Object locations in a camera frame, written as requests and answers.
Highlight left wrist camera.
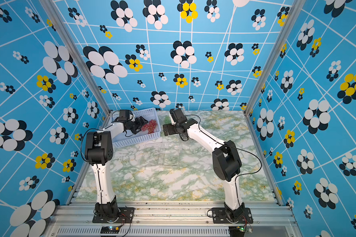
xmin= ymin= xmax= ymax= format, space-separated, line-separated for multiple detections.
xmin=116 ymin=110 xmax=134 ymax=122

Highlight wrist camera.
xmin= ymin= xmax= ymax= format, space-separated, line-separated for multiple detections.
xmin=170 ymin=108 xmax=187 ymax=125
xmin=116 ymin=110 xmax=134 ymax=122

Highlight red grape bunch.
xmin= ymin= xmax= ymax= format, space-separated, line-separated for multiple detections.
xmin=141 ymin=119 xmax=157 ymax=134

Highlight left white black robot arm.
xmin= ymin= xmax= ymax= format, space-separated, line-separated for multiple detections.
xmin=84 ymin=117 xmax=148 ymax=223

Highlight green grape bunch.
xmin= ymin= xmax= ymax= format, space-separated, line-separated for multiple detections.
xmin=164 ymin=115 xmax=172 ymax=124

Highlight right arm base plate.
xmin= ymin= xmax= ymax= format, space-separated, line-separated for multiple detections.
xmin=210 ymin=207 xmax=254 ymax=224

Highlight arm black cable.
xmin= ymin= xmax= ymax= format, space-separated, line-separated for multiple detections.
xmin=180 ymin=114 xmax=263 ymax=184
xmin=80 ymin=110 xmax=137 ymax=164

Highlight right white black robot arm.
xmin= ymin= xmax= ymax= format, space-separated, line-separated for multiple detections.
xmin=163 ymin=118 xmax=245 ymax=223

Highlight light blue perforated plastic basket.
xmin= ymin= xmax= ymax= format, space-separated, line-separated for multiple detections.
xmin=112 ymin=108 xmax=161 ymax=148

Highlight aluminium front rail frame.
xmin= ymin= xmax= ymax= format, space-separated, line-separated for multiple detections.
xmin=44 ymin=201 xmax=303 ymax=237

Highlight clear plastic clamshell container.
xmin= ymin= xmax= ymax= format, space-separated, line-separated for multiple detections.
xmin=157 ymin=111 xmax=172 ymax=135

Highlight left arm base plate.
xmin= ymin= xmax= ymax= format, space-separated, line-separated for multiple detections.
xmin=92 ymin=204 xmax=135 ymax=224

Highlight left green circuit board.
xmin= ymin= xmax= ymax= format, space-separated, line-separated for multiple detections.
xmin=100 ymin=226 xmax=121 ymax=237

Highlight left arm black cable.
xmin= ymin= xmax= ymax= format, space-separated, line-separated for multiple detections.
xmin=80 ymin=110 xmax=137 ymax=164

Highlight right green circuit board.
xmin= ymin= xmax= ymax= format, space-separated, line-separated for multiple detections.
xmin=229 ymin=226 xmax=247 ymax=237

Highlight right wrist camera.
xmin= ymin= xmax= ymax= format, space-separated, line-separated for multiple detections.
xmin=170 ymin=108 xmax=187 ymax=125

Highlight green circuit board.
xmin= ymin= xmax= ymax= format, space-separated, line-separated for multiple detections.
xmin=229 ymin=226 xmax=247 ymax=237
xmin=100 ymin=226 xmax=121 ymax=237

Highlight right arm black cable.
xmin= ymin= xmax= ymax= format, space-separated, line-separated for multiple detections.
xmin=180 ymin=114 xmax=263 ymax=184

